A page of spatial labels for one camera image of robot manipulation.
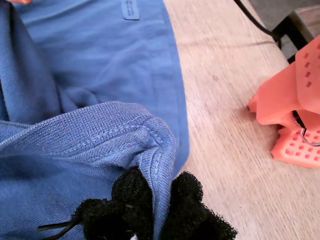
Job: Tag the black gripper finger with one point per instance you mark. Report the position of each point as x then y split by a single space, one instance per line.
120 215
190 217

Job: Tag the blue printed T-shirt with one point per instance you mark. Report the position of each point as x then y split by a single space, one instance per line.
87 62

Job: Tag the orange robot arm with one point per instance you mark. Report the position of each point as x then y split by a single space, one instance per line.
280 100

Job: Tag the black zip tie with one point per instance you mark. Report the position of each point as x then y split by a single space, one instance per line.
57 225

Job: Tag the wooden stool black frame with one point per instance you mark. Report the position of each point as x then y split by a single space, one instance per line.
287 25

